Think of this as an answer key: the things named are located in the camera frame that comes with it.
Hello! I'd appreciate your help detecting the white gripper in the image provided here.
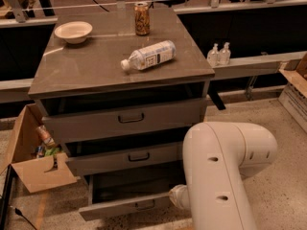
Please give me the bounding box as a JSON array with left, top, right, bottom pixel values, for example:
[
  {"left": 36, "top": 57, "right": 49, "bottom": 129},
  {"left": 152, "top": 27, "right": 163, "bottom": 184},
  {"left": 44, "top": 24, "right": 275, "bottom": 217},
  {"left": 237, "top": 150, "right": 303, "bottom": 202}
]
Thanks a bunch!
[{"left": 169, "top": 184, "right": 190, "bottom": 210}]

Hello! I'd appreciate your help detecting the grey bottom drawer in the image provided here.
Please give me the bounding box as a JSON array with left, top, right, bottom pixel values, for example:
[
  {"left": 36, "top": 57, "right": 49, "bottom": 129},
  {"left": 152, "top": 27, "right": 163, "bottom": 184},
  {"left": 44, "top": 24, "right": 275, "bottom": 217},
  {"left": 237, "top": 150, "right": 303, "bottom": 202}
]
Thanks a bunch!
[{"left": 79, "top": 174, "right": 185, "bottom": 221}]

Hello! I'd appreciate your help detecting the grey drawer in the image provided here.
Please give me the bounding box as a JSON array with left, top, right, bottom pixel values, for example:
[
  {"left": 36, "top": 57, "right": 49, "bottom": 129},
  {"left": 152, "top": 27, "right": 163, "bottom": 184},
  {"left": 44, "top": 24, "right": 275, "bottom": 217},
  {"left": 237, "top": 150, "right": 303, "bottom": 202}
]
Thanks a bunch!
[
  {"left": 43, "top": 98, "right": 206, "bottom": 143},
  {"left": 79, "top": 174, "right": 185, "bottom": 221},
  {"left": 66, "top": 142, "right": 182, "bottom": 176}
]

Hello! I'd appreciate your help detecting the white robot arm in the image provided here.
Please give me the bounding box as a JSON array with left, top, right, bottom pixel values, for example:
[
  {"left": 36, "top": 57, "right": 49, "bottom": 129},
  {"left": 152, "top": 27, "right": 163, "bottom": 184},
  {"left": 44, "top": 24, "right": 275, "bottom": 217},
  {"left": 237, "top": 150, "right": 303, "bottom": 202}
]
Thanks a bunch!
[{"left": 169, "top": 122, "right": 277, "bottom": 230}]

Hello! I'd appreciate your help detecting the grey middle drawer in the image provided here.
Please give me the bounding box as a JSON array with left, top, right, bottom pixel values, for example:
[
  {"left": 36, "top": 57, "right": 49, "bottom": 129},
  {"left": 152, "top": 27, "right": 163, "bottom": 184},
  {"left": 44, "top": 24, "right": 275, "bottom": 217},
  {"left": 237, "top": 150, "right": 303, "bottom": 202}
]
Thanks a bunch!
[{"left": 66, "top": 142, "right": 182, "bottom": 176}]

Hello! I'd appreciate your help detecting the grey drawer cabinet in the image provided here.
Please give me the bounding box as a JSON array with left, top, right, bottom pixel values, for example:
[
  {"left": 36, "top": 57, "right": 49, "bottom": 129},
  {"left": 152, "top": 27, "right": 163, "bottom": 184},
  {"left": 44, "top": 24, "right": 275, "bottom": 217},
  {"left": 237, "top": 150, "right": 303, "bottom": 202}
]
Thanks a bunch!
[{"left": 28, "top": 7, "right": 216, "bottom": 177}]

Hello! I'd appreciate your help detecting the grey top drawer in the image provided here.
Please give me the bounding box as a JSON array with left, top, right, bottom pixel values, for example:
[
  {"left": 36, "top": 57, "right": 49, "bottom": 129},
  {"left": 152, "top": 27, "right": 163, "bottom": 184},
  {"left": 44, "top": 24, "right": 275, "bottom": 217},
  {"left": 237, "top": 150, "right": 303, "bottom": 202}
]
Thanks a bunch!
[{"left": 43, "top": 98, "right": 206, "bottom": 143}]

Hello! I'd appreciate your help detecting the green packet in box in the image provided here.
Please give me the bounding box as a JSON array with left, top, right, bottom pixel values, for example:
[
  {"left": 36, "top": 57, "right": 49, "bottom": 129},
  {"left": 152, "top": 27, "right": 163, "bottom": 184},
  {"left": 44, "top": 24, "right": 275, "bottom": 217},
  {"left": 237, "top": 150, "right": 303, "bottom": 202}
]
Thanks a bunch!
[{"left": 44, "top": 148, "right": 60, "bottom": 156}]

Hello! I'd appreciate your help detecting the snack bag in box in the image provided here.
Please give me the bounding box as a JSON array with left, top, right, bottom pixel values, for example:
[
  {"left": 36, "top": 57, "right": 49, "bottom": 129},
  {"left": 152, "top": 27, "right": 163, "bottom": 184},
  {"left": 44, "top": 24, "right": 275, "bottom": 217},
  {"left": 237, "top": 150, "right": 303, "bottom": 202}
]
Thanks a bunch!
[{"left": 35, "top": 126, "right": 56, "bottom": 147}]

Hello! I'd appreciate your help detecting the clear plastic water bottle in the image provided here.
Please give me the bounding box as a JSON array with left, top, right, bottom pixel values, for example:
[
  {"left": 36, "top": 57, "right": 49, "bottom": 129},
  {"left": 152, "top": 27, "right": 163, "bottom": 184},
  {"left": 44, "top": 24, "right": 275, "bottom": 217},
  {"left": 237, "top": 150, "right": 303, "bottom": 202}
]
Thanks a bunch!
[{"left": 121, "top": 40, "right": 176, "bottom": 71}]

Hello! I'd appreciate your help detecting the open cardboard box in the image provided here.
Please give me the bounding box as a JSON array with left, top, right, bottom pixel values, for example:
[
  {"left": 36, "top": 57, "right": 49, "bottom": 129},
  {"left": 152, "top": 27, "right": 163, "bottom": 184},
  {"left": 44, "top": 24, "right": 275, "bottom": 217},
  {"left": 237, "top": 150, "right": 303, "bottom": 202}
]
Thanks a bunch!
[{"left": 0, "top": 104, "right": 77, "bottom": 193}]

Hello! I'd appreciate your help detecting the left clear sanitizer bottle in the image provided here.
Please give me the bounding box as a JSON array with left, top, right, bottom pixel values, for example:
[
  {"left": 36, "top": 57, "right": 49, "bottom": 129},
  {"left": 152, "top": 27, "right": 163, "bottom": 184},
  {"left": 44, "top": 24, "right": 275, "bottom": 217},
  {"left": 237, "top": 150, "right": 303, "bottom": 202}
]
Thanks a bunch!
[{"left": 207, "top": 43, "right": 219, "bottom": 66}]

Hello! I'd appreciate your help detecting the clear sanitizer bottle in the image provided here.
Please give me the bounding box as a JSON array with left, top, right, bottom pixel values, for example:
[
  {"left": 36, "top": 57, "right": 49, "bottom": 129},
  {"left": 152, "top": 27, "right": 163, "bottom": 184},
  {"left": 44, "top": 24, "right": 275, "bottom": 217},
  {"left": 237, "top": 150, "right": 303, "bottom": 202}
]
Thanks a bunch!
[
  {"left": 207, "top": 43, "right": 219, "bottom": 66},
  {"left": 219, "top": 42, "right": 231, "bottom": 65}
]

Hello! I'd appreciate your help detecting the right clear sanitizer bottle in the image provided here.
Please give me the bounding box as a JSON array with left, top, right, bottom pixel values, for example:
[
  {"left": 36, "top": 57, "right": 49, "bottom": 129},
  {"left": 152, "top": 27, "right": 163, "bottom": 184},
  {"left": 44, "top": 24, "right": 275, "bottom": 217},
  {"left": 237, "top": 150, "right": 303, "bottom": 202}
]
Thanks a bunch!
[{"left": 219, "top": 42, "right": 231, "bottom": 65}]

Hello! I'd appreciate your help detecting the white printed cardboard box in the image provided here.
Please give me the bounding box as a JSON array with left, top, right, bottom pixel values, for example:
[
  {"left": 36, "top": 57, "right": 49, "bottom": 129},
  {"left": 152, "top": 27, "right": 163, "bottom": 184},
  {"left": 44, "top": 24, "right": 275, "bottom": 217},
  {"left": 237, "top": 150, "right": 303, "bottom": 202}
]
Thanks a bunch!
[{"left": 278, "top": 54, "right": 307, "bottom": 132}]

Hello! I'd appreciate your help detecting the patterned drink can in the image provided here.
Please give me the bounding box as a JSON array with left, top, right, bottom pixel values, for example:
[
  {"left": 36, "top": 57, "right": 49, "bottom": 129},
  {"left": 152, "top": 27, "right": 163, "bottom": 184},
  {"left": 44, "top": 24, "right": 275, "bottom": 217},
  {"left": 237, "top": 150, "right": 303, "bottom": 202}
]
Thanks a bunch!
[{"left": 134, "top": 2, "right": 150, "bottom": 35}]

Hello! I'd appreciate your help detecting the white bowl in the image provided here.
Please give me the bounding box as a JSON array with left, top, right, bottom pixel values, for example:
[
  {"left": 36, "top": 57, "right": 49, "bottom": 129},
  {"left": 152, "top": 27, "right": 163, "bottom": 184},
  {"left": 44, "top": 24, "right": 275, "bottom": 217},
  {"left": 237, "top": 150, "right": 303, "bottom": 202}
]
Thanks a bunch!
[{"left": 55, "top": 21, "right": 93, "bottom": 44}]

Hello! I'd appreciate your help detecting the black cable on floor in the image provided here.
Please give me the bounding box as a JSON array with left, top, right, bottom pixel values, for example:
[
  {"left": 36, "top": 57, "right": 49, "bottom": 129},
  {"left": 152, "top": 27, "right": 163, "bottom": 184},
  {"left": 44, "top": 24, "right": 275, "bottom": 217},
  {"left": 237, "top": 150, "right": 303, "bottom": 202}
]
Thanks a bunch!
[{"left": 9, "top": 205, "right": 38, "bottom": 230}]

